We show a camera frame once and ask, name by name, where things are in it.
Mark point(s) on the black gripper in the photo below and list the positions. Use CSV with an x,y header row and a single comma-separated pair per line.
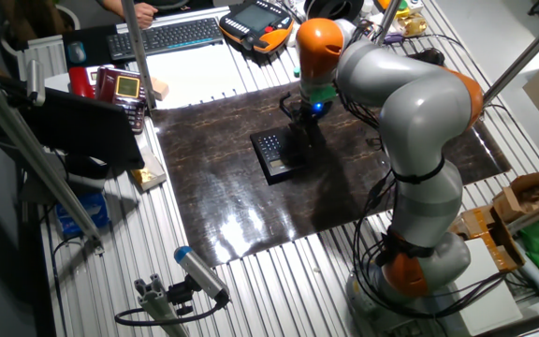
x,y
314,112

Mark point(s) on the black telephone handset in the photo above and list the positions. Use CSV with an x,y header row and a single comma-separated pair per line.
x,y
309,147

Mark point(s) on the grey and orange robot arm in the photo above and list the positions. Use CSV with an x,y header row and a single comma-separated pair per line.
x,y
414,117

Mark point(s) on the person's forearm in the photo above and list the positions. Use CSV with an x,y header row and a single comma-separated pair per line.
x,y
116,5

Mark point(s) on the black telephone base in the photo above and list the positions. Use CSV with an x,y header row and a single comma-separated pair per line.
x,y
274,154

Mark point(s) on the dark red telephone with display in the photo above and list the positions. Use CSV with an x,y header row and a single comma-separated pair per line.
x,y
124,93

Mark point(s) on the person's bare hand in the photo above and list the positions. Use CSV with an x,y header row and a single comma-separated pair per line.
x,y
144,13

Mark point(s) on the dark marble pattern mat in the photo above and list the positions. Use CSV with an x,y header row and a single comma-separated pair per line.
x,y
232,196

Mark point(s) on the orange and black teach pendant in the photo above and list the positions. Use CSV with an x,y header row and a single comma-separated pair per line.
x,y
255,23

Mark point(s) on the white paper sheet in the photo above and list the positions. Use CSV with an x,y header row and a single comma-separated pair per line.
x,y
194,77

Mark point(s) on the black filament spool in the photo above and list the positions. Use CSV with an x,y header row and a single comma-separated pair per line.
x,y
332,8

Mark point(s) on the small wooden block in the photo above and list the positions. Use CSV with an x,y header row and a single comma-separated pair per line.
x,y
160,89

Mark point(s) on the gold foil wrapped object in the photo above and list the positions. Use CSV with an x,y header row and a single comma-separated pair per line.
x,y
412,24

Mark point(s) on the gold foil box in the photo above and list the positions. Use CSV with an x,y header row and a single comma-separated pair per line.
x,y
150,173

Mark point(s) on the black computer keyboard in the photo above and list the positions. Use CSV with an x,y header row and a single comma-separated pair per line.
x,y
166,37

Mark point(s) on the flat orange cardboard box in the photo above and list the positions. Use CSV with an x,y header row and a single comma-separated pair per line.
x,y
489,234

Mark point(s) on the black flat monitor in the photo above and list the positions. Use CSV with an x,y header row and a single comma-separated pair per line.
x,y
87,128

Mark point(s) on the open brown cardboard box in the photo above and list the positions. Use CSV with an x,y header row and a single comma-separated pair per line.
x,y
524,194

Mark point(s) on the black mouse pad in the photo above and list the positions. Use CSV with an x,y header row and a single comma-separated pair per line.
x,y
89,39

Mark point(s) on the blue plastic package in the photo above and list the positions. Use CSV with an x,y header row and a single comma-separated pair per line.
x,y
82,215

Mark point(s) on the grey computer mouse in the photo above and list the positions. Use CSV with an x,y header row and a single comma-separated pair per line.
x,y
77,51

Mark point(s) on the white flat box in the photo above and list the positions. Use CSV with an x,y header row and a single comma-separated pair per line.
x,y
489,299

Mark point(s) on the white ribbed panel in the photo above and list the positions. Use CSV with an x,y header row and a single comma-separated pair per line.
x,y
42,54

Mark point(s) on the silver camera with blue cap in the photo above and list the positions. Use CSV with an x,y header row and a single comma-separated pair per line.
x,y
199,271

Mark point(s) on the upright aluminium frame post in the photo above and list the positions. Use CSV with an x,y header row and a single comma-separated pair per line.
x,y
137,56

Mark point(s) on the aluminium profile camera stand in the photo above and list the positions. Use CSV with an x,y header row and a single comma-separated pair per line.
x,y
157,304

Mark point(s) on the thin aluminium frame bar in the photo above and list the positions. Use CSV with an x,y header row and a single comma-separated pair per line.
x,y
527,54

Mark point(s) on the silver camera on frame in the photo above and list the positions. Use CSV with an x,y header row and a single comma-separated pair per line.
x,y
35,82

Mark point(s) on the slanted aluminium frame beam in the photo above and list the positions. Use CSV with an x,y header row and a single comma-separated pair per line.
x,y
31,154

